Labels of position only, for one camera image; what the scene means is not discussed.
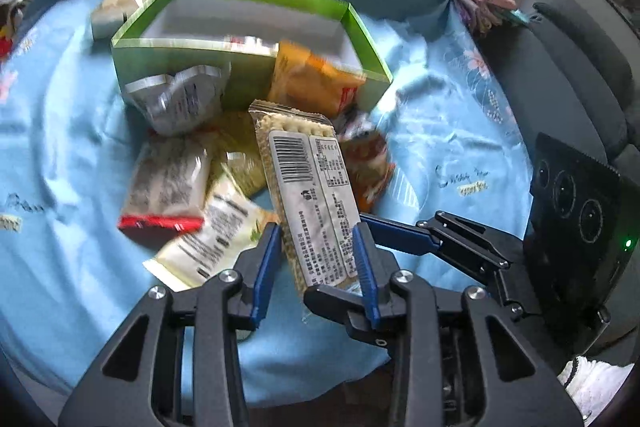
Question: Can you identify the clear cracker packet white label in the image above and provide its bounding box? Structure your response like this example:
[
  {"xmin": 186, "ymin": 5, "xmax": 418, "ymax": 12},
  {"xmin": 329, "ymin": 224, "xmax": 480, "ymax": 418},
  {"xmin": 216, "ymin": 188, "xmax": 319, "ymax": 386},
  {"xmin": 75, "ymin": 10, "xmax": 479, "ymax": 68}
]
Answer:
[{"xmin": 248, "ymin": 99, "xmax": 373, "ymax": 323}]

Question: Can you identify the light blue printed bedsheet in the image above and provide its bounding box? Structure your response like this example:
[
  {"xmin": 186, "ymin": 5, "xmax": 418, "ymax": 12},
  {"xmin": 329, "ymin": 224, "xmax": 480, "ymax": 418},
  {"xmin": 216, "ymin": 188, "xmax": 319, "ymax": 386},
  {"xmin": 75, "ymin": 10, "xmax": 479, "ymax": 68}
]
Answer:
[{"xmin": 0, "ymin": 0, "xmax": 533, "ymax": 408}]

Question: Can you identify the orange brown patterned snack packet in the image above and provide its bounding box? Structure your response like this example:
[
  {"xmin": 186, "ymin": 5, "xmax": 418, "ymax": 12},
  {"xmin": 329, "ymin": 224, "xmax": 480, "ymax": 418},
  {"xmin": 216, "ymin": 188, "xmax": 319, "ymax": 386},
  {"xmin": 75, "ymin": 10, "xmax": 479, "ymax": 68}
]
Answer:
[{"xmin": 332, "ymin": 107, "xmax": 396, "ymax": 212}]

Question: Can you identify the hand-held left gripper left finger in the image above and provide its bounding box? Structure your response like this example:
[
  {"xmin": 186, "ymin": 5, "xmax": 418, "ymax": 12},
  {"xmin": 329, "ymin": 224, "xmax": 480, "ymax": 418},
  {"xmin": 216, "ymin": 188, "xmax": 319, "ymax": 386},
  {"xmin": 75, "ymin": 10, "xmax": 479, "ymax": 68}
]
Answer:
[{"xmin": 57, "ymin": 222, "xmax": 283, "ymax": 427}]

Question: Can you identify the white snack packet red edge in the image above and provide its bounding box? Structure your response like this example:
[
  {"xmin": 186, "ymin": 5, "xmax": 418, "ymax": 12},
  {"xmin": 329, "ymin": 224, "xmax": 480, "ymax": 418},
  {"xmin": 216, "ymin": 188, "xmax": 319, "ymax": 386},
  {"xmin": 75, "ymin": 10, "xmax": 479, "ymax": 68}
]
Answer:
[{"xmin": 117, "ymin": 137, "xmax": 211, "ymax": 248}]

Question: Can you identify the yellow snack packet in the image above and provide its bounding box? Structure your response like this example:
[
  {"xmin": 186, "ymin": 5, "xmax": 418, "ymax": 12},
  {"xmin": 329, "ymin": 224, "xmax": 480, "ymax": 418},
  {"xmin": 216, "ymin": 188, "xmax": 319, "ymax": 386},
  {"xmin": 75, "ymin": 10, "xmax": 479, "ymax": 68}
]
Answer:
[{"xmin": 205, "ymin": 109, "xmax": 271, "ymax": 198}]

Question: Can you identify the green cardboard box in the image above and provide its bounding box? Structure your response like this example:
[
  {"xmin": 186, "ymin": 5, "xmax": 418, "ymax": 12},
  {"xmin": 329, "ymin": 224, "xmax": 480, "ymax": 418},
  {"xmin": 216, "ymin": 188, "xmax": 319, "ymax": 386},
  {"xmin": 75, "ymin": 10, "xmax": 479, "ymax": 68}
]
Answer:
[{"xmin": 110, "ymin": 0, "xmax": 393, "ymax": 112}]

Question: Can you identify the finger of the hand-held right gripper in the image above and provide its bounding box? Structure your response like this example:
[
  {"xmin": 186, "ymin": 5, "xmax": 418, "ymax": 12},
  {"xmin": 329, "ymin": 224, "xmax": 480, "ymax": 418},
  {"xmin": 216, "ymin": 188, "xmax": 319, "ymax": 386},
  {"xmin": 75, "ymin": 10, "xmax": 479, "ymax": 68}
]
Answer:
[{"xmin": 359, "ymin": 210, "xmax": 543, "ymax": 320}]

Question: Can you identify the white green snack packet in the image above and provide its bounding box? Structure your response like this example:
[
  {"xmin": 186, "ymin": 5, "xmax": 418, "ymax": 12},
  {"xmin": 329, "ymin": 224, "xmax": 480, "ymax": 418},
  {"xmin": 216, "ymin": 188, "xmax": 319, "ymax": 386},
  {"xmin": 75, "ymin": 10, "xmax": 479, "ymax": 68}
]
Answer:
[{"xmin": 142, "ymin": 174, "xmax": 281, "ymax": 293}]

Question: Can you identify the silver foil snack packet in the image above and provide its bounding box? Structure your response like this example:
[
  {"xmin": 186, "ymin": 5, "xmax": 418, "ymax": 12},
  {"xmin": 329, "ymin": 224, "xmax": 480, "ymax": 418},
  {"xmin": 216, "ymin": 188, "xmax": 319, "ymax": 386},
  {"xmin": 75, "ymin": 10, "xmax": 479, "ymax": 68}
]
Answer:
[{"xmin": 122, "ymin": 66, "xmax": 232, "ymax": 138}]

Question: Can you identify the grey sofa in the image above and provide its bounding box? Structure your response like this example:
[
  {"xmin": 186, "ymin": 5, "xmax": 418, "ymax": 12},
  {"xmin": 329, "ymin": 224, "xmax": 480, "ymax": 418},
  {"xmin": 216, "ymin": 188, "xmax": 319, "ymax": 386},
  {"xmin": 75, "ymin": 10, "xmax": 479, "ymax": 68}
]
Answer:
[{"xmin": 480, "ymin": 0, "xmax": 636, "ymax": 160}]

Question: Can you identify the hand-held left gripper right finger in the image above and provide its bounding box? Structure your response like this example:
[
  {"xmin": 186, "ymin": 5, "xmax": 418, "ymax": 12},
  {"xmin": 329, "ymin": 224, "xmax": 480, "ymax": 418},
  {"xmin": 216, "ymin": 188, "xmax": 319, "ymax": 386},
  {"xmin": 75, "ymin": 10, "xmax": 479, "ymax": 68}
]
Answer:
[{"xmin": 302, "ymin": 223, "xmax": 583, "ymax": 427}]

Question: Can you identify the person's right forearm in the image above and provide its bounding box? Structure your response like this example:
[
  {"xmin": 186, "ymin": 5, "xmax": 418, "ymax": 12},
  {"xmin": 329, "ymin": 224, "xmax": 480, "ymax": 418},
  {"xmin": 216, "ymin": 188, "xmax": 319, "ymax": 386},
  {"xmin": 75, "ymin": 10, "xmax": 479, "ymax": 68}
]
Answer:
[{"xmin": 557, "ymin": 354, "xmax": 633, "ymax": 423}]

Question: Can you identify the cream white snack packet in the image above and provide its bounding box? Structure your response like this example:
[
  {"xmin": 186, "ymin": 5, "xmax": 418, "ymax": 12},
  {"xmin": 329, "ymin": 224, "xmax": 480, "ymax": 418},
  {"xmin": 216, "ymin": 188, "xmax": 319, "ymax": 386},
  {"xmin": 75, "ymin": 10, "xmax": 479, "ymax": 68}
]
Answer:
[{"xmin": 90, "ymin": 0, "xmax": 163, "ymax": 40}]

